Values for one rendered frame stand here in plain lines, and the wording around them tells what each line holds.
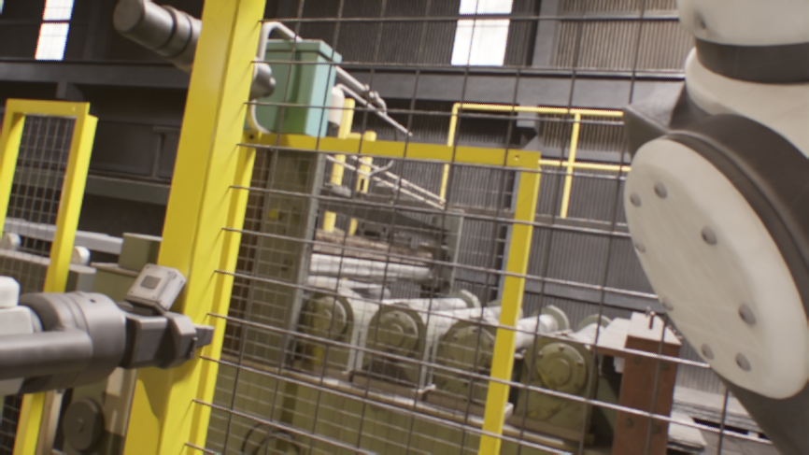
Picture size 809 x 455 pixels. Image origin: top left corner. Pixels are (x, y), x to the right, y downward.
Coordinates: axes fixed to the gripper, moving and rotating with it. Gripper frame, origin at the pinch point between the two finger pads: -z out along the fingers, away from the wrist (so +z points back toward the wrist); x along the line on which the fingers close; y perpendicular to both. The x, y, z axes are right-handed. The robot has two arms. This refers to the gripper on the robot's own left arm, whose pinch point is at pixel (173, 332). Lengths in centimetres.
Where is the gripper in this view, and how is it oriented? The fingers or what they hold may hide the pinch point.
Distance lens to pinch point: 73.8
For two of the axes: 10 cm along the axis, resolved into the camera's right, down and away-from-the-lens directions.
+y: 1.6, -9.9, 0.5
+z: -3.7, -1.1, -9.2
